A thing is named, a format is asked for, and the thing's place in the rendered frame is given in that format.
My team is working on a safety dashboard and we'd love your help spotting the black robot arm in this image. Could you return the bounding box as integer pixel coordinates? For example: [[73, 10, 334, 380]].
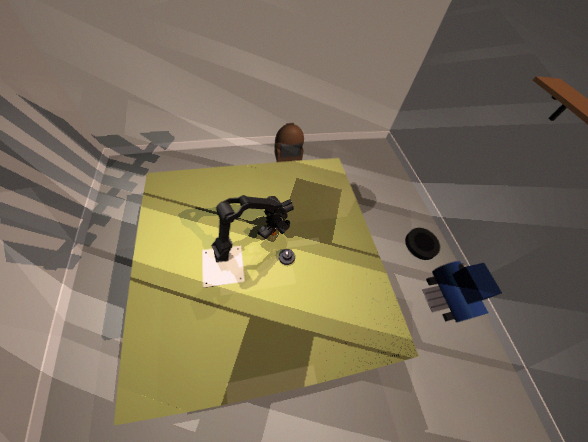
[[211, 195, 294, 263]]

